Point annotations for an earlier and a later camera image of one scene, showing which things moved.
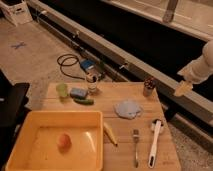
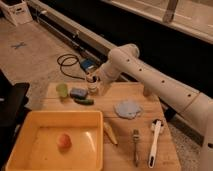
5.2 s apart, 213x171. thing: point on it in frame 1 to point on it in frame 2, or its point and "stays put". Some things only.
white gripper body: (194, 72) to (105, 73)
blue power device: (87, 64) stays put
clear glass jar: (91, 80) stays put
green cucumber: (84, 101) stays put
